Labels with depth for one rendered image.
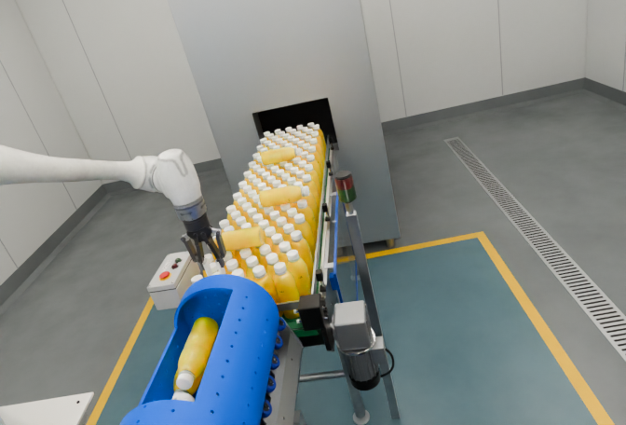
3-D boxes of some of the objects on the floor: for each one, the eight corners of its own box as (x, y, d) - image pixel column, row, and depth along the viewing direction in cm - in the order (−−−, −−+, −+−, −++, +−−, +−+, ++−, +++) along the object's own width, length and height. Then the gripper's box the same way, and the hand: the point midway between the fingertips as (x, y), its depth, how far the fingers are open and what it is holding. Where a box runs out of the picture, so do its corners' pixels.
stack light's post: (391, 418, 209) (346, 216, 163) (390, 411, 212) (346, 211, 166) (400, 418, 208) (356, 214, 162) (399, 410, 212) (356, 209, 166)
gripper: (164, 226, 136) (190, 287, 146) (215, 216, 133) (238, 280, 143) (172, 213, 143) (197, 273, 153) (222, 204, 140) (243, 266, 150)
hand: (214, 268), depth 147 cm, fingers closed on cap, 4 cm apart
